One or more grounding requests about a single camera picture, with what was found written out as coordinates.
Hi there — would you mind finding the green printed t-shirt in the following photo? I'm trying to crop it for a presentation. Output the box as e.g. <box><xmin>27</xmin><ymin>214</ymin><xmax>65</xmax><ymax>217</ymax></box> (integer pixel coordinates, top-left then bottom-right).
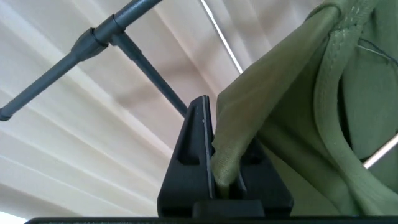
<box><xmin>210</xmin><ymin>0</ymin><xmax>398</xmax><ymax>217</ymax></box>

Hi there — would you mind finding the black clothes rack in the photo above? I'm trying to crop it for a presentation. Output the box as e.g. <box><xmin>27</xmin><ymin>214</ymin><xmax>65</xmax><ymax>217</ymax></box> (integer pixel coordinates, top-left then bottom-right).
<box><xmin>0</xmin><ymin>0</ymin><xmax>189</xmax><ymax>123</ymax></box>

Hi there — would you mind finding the pink clothes hanger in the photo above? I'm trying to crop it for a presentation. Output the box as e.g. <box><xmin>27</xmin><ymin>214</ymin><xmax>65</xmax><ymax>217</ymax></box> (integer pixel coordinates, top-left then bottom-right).
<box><xmin>362</xmin><ymin>133</ymin><xmax>398</xmax><ymax>170</ymax></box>

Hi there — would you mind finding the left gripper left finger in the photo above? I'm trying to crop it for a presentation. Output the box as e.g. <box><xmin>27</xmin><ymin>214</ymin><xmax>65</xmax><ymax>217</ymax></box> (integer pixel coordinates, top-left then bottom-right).
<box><xmin>156</xmin><ymin>95</ymin><xmax>216</xmax><ymax>218</ymax></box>

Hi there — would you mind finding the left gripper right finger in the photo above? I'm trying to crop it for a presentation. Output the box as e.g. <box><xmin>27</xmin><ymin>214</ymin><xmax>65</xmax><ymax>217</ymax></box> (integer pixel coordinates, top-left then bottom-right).
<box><xmin>229</xmin><ymin>138</ymin><xmax>295</xmax><ymax>218</ymax></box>

